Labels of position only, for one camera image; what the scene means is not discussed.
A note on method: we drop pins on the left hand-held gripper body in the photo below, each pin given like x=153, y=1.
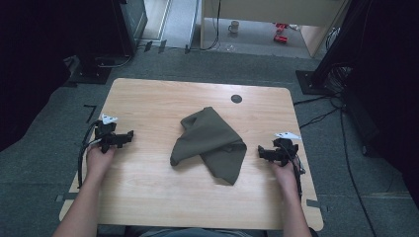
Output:
x=107, y=135

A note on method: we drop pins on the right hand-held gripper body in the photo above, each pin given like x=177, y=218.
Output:
x=285, y=149

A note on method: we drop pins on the olive green shorts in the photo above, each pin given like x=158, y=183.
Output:
x=210, y=141

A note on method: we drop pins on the person's right hand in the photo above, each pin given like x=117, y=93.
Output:
x=285, y=176

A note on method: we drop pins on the person's left hand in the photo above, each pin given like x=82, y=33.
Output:
x=99, y=163

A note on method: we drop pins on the black round table grommet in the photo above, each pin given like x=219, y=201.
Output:
x=236, y=98

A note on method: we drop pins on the grey tape strip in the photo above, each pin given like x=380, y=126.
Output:
x=64, y=197
x=316, y=204

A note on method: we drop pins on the black stand base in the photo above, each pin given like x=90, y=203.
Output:
x=89, y=70

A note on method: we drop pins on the black cabinet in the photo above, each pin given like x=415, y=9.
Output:
x=105, y=26

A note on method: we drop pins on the dark curtain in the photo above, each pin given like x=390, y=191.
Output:
x=392, y=82
x=23, y=65

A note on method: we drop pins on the red tool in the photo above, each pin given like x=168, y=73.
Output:
x=280, y=39
x=280, y=26

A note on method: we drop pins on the grey mug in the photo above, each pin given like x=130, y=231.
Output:
x=234, y=26

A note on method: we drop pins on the light wooden cabinet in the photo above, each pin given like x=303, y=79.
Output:
x=263, y=10

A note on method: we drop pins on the black post with base plate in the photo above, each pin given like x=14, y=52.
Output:
x=332, y=49

